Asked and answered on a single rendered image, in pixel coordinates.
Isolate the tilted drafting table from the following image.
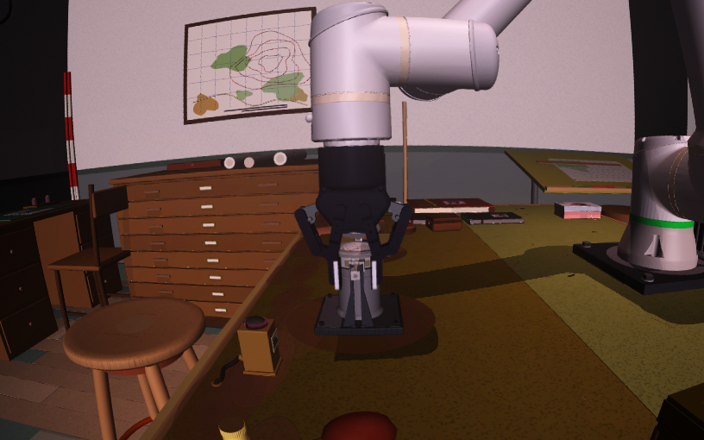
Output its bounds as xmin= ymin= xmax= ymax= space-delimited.
xmin=504 ymin=148 xmax=635 ymax=205

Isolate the black cable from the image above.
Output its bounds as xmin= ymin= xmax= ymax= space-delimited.
xmin=211 ymin=359 xmax=244 ymax=387

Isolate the black book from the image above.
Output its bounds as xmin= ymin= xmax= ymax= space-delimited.
xmin=460 ymin=211 xmax=525 ymax=226

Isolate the round wooden stool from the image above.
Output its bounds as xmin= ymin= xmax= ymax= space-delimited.
xmin=60 ymin=297 xmax=207 ymax=440

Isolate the red round cushion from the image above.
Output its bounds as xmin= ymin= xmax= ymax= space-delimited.
xmin=320 ymin=411 xmax=399 ymax=440

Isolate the dark wooden desk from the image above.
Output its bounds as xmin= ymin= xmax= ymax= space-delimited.
xmin=0 ymin=200 xmax=91 ymax=362

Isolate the wooden box with red button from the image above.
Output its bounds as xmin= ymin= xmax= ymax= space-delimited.
xmin=236 ymin=315 xmax=281 ymax=377

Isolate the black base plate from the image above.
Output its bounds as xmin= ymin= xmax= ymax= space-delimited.
xmin=573 ymin=240 xmax=704 ymax=297

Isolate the framed contour map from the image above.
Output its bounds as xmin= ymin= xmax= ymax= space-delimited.
xmin=182 ymin=6 xmax=318 ymax=126

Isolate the grey cradle on black plate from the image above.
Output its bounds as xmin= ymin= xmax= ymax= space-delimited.
xmin=314 ymin=240 xmax=405 ymax=336

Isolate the yellow bottle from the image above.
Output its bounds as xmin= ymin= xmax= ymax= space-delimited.
xmin=217 ymin=420 xmax=251 ymax=440

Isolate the wooden chair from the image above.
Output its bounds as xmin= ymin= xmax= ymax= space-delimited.
xmin=47 ymin=184 xmax=131 ymax=331

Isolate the small brown box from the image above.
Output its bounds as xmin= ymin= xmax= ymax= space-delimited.
xmin=424 ymin=216 xmax=465 ymax=233

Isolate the red and white survey pole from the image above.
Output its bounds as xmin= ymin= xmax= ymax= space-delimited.
xmin=63 ymin=71 xmax=81 ymax=202

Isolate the dark open case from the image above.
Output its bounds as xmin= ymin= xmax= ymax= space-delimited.
xmin=650 ymin=368 xmax=704 ymax=440

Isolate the red ring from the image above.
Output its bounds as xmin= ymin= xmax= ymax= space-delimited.
xmin=117 ymin=416 xmax=155 ymax=440

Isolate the flat red book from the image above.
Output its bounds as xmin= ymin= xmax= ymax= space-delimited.
xmin=166 ymin=159 xmax=223 ymax=172

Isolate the wooden drawer cabinet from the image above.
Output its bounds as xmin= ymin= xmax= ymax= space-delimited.
xmin=110 ymin=162 xmax=323 ymax=319

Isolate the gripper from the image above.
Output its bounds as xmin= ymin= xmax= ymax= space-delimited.
xmin=294 ymin=141 xmax=415 ymax=292

